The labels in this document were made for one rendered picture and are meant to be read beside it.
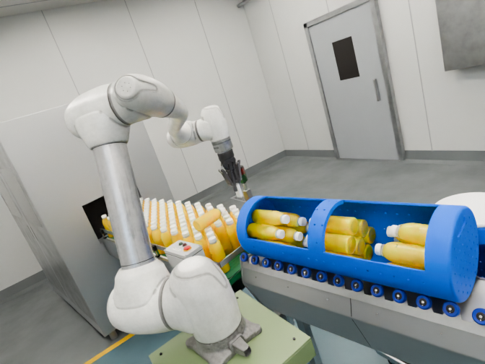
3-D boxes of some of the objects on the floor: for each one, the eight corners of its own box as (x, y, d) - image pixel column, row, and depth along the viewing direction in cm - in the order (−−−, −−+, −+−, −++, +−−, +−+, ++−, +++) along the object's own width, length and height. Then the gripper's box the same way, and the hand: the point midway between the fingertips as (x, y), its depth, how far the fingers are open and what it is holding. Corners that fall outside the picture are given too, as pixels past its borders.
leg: (323, 388, 195) (294, 300, 177) (315, 383, 199) (286, 297, 181) (328, 380, 198) (301, 292, 181) (320, 376, 203) (292, 289, 185)
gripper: (229, 146, 164) (244, 191, 170) (208, 156, 156) (225, 202, 163) (239, 145, 158) (254, 191, 165) (219, 155, 150) (236, 203, 157)
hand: (237, 190), depth 163 cm, fingers closed
